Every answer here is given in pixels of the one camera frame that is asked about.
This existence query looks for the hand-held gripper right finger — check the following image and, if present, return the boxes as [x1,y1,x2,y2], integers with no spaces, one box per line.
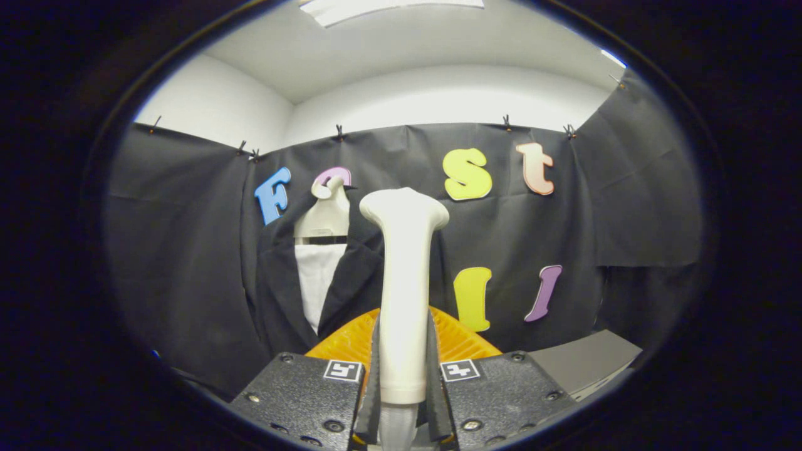
[428,306,577,451]

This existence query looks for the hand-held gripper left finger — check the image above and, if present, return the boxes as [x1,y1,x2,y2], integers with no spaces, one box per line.
[229,307,381,451]

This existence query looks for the black suit jacket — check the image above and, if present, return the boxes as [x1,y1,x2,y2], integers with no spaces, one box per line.
[254,210,386,359]

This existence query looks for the white garment steamer head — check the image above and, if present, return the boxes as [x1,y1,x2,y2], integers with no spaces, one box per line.
[359,187,450,405]

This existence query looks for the grey beige cabinet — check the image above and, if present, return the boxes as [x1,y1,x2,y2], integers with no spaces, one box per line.
[529,330,643,402]

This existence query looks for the black backdrop cloth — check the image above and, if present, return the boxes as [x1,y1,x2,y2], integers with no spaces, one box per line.
[105,69,702,402]

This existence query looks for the row of black cloth clips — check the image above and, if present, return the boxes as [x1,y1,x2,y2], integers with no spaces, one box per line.
[149,74,624,162]

